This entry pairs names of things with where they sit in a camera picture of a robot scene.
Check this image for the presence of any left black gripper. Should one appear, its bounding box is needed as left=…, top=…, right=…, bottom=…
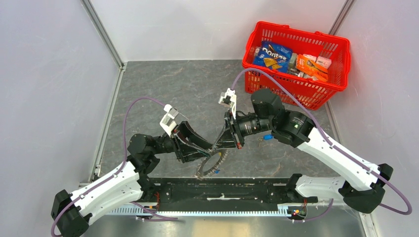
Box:
left=152, top=121, right=213, bottom=163

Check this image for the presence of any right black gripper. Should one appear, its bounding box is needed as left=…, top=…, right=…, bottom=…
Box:
left=212, top=108, right=274, bottom=149

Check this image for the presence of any round keyring disc with keys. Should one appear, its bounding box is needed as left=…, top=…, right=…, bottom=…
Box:
left=194, top=150, right=229, bottom=180

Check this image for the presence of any blue-headed key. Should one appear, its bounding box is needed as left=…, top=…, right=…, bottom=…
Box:
left=258, top=134, right=273, bottom=142

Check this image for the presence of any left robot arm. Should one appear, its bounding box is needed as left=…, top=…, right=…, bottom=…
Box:
left=50, top=120, right=218, bottom=237

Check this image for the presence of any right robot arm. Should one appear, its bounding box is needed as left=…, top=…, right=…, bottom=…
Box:
left=213, top=89, right=393, bottom=214

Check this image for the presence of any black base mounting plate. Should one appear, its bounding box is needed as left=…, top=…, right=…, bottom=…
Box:
left=139, top=178, right=318, bottom=212

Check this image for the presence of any blue Doritos bag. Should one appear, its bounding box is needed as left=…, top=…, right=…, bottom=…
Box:
left=252, top=40, right=293, bottom=73

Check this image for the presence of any orange snack box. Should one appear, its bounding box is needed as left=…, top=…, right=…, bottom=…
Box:
left=296, top=54, right=329, bottom=82

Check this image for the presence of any red plastic shopping basket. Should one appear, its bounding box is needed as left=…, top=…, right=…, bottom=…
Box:
left=242, top=21, right=351, bottom=110

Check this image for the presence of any pink small box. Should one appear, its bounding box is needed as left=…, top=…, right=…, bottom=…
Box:
left=316, top=56, right=332, bottom=69

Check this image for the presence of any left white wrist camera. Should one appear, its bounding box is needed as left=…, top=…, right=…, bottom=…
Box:
left=160, top=104, right=179, bottom=136

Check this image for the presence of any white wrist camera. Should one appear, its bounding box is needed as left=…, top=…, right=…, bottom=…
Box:
left=160, top=104, right=179, bottom=136
left=218, top=88, right=237, bottom=119

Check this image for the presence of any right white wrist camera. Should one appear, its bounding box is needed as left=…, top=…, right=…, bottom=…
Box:
left=218, top=88, right=237, bottom=119

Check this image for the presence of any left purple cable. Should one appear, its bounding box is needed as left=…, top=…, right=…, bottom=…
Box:
left=50, top=96, right=168, bottom=237

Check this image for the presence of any purple cable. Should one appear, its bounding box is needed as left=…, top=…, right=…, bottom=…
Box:
left=230, top=68, right=413, bottom=216
left=50, top=96, right=168, bottom=237

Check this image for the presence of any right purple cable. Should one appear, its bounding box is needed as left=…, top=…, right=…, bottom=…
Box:
left=230, top=68, right=413, bottom=216

